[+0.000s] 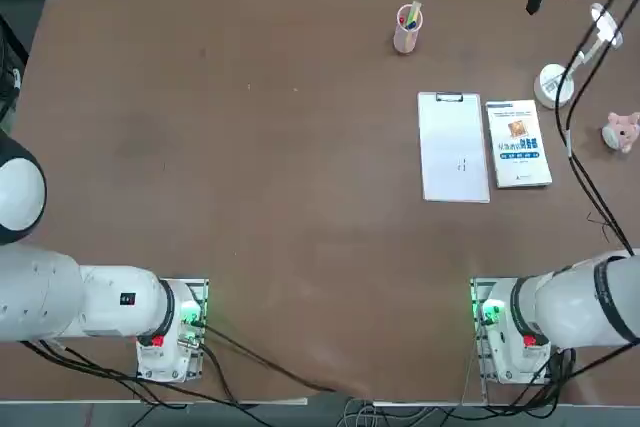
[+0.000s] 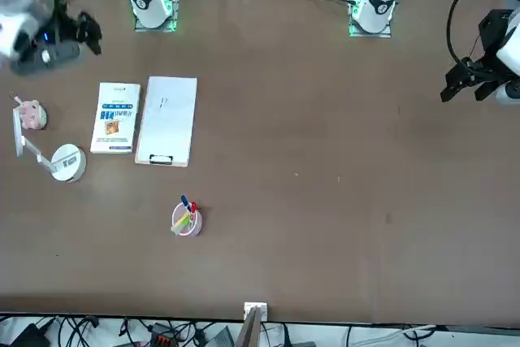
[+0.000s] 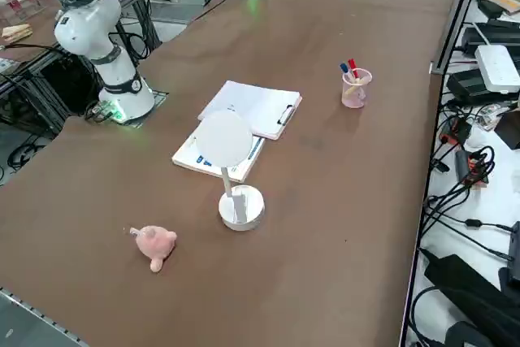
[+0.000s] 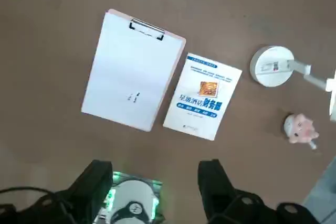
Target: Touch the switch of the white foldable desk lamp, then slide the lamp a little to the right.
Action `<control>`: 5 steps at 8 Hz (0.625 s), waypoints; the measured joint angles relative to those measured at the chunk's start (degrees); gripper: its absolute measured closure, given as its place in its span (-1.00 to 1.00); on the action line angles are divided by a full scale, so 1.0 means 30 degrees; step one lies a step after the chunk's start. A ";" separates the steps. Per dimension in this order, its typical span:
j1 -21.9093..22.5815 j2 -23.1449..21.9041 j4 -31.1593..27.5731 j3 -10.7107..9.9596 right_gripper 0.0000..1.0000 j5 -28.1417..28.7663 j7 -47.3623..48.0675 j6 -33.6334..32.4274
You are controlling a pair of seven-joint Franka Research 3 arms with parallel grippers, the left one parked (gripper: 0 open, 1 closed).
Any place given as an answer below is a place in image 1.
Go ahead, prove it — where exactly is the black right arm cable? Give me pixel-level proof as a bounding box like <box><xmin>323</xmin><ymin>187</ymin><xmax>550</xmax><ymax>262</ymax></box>
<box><xmin>553</xmin><ymin>0</ymin><xmax>640</xmax><ymax>258</ymax></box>

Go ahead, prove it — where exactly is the thin black table cable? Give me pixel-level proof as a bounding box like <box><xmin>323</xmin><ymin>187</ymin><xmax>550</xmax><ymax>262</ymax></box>
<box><xmin>199</xmin><ymin>324</ymin><xmax>371</xmax><ymax>396</ymax></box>

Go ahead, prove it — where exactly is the white clipboard black clip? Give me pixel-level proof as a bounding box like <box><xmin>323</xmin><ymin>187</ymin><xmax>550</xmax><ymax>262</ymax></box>
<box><xmin>417</xmin><ymin>90</ymin><xmax>492</xmax><ymax>204</ymax></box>

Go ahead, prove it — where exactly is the pink transparent pen cup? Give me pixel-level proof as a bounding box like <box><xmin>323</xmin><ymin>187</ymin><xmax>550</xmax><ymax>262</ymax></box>
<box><xmin>393</xmin><ymin>3</ymin><xmax>425</xmax><ymax>55</ymax></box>

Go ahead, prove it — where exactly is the pink plush toy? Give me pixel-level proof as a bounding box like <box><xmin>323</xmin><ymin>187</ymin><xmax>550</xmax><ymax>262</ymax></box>
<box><xmin>600</xmin><ymin>111</ymin><xmax>640</xmax><ymax>154</ymax></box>

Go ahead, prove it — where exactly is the white blue paperback book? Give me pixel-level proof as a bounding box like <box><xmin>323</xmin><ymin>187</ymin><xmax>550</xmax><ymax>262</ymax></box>
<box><xmin>484</xmin><ymin>99</ymin><xmax>554</xmax><ymax>190</ymax></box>

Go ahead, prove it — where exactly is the white foldable desk lamp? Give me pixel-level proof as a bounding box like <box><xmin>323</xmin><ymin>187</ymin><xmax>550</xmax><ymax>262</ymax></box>
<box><xmin>532</xmin><ymin>1</ymin><xmax>625</xmax><ymax>111</ymax></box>

